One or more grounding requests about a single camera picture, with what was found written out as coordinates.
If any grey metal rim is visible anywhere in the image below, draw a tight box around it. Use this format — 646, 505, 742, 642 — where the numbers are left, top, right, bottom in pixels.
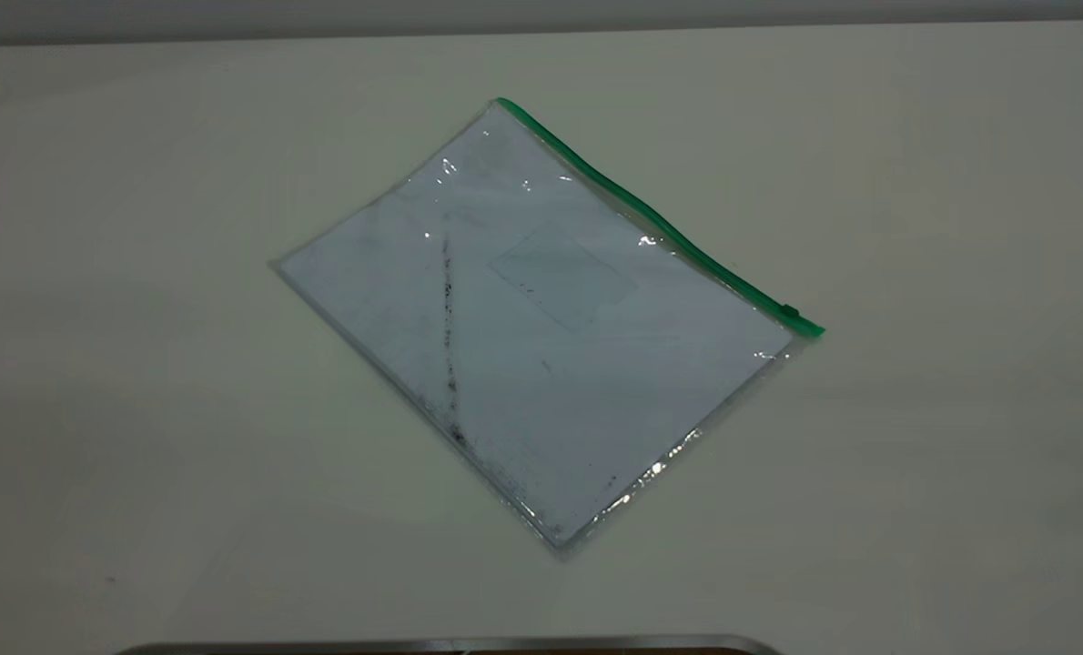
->
118, 634, 784, 655

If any clear plastic green-zip bag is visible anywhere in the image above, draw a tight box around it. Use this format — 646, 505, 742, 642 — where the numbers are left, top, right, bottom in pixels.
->
271, 96, 826, 559

